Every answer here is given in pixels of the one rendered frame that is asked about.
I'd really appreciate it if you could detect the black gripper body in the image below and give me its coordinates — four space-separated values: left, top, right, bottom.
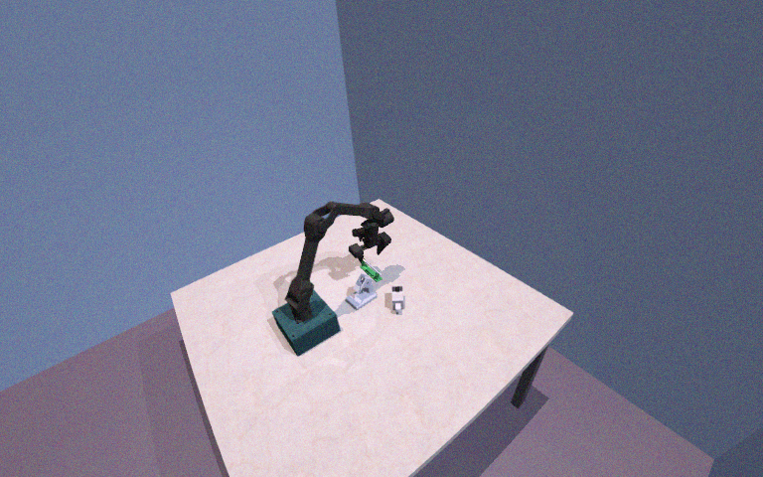
349 231 391 258

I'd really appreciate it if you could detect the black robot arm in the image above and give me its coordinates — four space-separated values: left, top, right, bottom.
284 201 394 324

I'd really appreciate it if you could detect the green cradle with two notched uprights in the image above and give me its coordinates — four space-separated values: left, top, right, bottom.
360 261 382 282

